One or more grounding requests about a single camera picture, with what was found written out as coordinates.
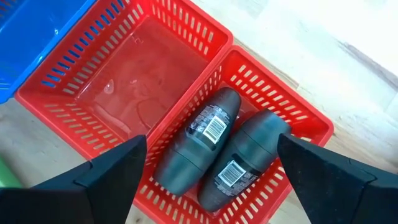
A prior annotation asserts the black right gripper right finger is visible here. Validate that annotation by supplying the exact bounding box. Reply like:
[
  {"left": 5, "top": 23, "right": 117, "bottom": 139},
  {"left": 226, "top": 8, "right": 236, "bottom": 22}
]
[{"left": 277, "top": 133, "right": 398, "bottom": 224}]

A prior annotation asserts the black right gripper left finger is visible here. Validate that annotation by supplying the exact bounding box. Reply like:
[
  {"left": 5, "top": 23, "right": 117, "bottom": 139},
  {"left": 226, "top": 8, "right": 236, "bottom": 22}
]
[{"left": 0, "top": 134, "right": 148, "bottom": 224}]

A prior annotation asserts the grey roll-on deodorant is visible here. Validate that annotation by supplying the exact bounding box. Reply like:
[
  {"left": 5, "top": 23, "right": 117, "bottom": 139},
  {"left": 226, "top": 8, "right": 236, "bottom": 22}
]
[
  {"left": 197, "top": 108, "right": 292, "bottom": 213},
  {"left": 152, "top": 86, "right": 243, "bottom": 197}
]

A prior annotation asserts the red plastic basket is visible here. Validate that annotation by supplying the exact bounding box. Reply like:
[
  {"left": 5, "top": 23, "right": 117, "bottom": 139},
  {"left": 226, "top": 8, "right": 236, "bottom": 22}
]
[
  {"left": 14, "top": 0, "right": 234, "bottom": 161},
  {"left": 132, "top": 45, "right": 335, "bottom": 224}
]

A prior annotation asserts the blue plastic basket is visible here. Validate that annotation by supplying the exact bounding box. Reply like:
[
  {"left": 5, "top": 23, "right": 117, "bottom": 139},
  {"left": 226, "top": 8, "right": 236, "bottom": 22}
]
[{"left": 0, "top": 0, "right": 98, "bottom": 105}]

